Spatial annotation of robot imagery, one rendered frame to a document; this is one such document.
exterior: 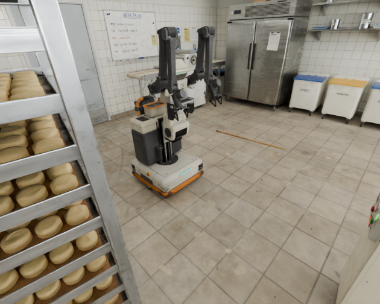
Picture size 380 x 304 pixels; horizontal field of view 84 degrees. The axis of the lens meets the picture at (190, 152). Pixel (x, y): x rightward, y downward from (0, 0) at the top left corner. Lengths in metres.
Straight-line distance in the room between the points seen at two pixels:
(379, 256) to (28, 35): 1.44
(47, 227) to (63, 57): 0.35
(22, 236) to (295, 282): 1.73
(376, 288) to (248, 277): 0.76
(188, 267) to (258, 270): 0.54
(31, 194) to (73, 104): 0.22
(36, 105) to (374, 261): 1.42
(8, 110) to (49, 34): 0.13
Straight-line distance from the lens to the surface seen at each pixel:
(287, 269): 1.98
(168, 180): 2.21
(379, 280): 1.50
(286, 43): 4.75
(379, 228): 1.35
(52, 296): 0.70
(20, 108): 0.40
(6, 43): 0.39
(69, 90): 0.37
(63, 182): 0.51
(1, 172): 0.44
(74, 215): 0.56
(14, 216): 0.48
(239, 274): 1.86
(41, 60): 0.81
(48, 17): 0.36
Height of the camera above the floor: 1.60
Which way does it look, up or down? 30 degrees down
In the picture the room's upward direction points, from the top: 2 degrees counter-clockwise
